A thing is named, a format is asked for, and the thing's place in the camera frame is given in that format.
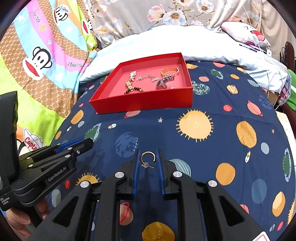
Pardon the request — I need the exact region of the small hoop earring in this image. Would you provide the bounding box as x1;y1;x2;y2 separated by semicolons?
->
140;151;156;169

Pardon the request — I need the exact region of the dark wooden bead bracelet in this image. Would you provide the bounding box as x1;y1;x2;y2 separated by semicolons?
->
124;86;144;95

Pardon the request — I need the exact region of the silver metal wristwatch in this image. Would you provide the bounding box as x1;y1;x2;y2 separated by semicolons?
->
156;75;175;89

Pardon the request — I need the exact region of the red cardboard tray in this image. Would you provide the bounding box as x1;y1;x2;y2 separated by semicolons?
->
89;53;193;114

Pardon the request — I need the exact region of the silver filigree pendant earring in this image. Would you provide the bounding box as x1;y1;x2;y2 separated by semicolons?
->
135;73;159;82

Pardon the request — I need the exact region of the gold twisted cuff bangle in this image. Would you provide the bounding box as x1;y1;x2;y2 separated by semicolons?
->
161;67;180;77

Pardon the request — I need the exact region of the left human hand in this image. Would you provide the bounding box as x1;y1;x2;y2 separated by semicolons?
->
6;199;50;240

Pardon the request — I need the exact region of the navy planet print bedsheet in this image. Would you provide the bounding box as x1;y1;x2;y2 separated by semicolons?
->
47;62;295;240

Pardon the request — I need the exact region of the colourful monkey cartoon blanket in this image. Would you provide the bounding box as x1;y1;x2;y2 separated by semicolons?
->
1;1;98;155

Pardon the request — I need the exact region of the light blue quilt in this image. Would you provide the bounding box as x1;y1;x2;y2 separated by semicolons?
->
80;25;291;93

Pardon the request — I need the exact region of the grey floral curtain fabric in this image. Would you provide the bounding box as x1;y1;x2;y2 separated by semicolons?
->
84;1;270;49

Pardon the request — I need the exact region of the green white garment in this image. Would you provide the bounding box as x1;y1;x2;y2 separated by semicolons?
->
287;69;296;111

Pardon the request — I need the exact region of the pink white plush pillow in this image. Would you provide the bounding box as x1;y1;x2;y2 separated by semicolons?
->
221;22;271;48

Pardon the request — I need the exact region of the dark red chair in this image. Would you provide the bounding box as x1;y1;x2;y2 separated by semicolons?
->
280;42;295;72

